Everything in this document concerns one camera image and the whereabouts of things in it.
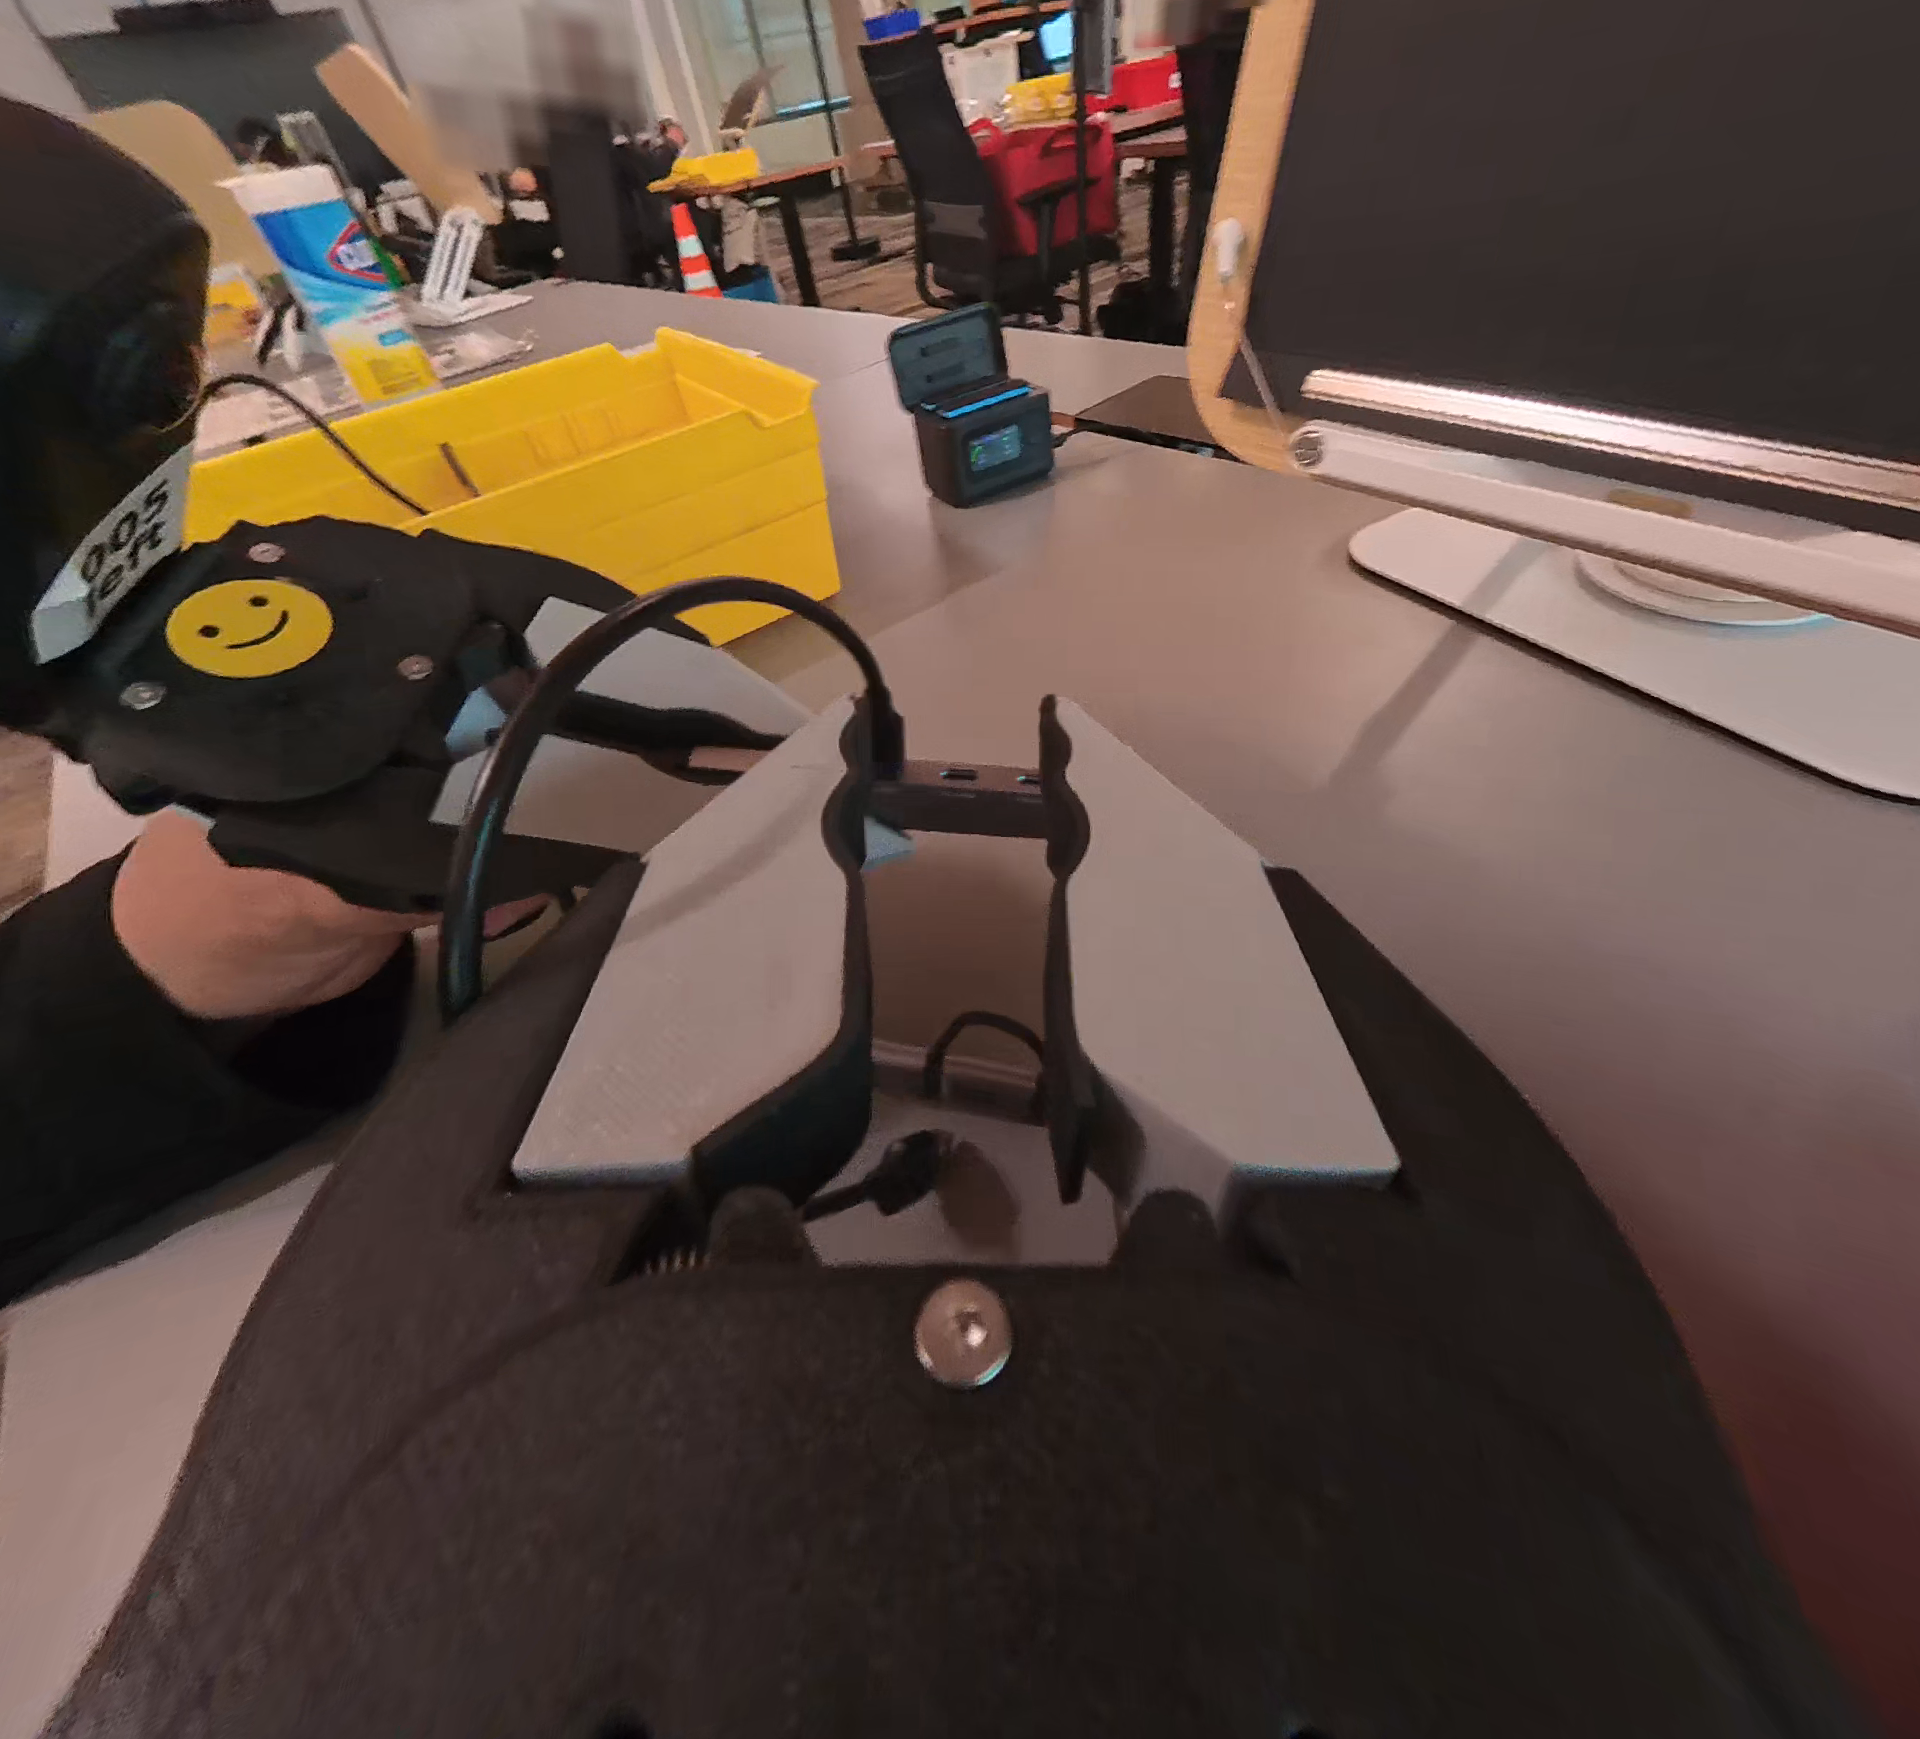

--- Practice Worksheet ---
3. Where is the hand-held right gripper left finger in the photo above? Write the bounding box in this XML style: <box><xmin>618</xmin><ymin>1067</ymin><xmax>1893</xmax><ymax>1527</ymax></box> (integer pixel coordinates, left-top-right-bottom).
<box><xmin>510</xmin><ymin>695</ymin><xmax>905</xmax><ymax>1206</ymax></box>

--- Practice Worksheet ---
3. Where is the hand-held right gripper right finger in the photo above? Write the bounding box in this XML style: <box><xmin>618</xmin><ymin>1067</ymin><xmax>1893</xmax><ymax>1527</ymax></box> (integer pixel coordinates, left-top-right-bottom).
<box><xmin>1037</xmin><ymin>695</ymin><xmax>1406</xmax><ymax>1206</ymax></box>

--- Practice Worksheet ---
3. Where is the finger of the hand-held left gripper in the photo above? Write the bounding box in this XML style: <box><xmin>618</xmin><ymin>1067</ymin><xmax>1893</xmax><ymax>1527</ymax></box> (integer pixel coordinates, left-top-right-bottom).
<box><xmin>516</xmin><ymin>593</ymin><xmax>818</xmax><ymax>757</ymax></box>
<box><xmin>430</xmin><ymin>712</ymin><xmax>788</xmax><ymax>866</ymax></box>

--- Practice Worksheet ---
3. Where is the black usb-c cable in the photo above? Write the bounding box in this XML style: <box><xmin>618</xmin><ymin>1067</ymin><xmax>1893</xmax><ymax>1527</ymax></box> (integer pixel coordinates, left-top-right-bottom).
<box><xmin>438</xmin><ymin>577</ymin><xmax>912</xmax><ymax>1027</ymax></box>

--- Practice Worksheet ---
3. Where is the yellow plastic bin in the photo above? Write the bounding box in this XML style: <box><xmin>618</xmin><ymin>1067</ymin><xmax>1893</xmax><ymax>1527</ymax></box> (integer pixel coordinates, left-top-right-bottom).
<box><xmin>180</xmin><ymin>327</ymin><xmax>846</xmax><ymax>648</ymax></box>

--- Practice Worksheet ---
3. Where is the black hub cable with adapter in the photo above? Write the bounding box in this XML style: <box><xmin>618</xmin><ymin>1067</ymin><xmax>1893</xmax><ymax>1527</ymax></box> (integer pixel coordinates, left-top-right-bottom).
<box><xmin>799</xmin><ymin>1007</ymin><xmax>1059</xmax><ymax>1229</ymax></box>

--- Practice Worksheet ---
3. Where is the grey usb hub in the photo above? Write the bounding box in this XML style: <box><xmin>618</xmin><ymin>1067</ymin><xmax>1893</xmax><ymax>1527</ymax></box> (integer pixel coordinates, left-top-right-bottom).
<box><xmin>865</xmin><ymin>755</ymin><xmax>1059</xmax><ymax>840</ymax></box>

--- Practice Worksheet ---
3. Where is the person's left hand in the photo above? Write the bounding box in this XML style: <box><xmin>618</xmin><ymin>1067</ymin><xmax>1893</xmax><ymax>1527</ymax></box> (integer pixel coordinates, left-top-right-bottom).
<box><xmin>115</xmin><ymin>802</ymin><xmax>428</xmax><ymax>1027</ymax></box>

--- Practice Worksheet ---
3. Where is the blue and black device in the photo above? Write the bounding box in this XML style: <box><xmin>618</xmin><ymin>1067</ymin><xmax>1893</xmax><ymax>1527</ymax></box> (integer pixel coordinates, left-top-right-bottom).
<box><xmin>886</xmin><ymin>306</ymin><xmax>1060</xmax><ymax>511</ymax></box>

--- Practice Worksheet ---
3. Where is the white wipes canister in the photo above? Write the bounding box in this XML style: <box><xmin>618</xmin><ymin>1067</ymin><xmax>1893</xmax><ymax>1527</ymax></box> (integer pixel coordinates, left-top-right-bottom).
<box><xmin>222</xmin><ymin>163</ymin><xmax>441</xmax><ymax>409</ymax></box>

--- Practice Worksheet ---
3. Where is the black flat panel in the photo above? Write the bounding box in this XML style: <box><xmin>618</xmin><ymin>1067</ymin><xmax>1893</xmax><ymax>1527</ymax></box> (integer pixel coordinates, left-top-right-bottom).
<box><xmin>1072</xmin><ymin>375</ymin><xmax>1235</xmax><ymax>461</ymax></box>

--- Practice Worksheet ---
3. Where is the black office chair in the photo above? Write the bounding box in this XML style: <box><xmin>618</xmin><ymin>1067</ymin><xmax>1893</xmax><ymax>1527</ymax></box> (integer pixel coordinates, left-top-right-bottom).
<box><xmin>865</xmin><ymin>29</ymin><xmax>1059</xmax><ymax>319</ymax></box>

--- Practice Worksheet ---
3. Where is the black floor lamp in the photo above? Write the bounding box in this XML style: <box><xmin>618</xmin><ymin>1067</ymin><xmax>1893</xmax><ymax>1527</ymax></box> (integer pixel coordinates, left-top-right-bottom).
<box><xmin>747</xmin><ymin>0</ymin><xmax>889</xmax><ymax>268</ymax></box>

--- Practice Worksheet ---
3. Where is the black monitor screen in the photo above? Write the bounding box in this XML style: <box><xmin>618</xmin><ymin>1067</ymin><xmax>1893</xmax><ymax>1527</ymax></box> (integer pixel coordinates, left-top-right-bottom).
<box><xmin>1242</xmin><ymin>0</ymin><xmax>1920</xmax><ymax>468</ymax></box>

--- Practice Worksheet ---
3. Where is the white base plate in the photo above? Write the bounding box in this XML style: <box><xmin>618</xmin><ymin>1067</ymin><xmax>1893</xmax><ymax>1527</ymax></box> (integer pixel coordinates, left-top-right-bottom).
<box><xmin>1344</xmin><ymin>504</ymin><xmax>1920</xmax><ymax>805</ymax></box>

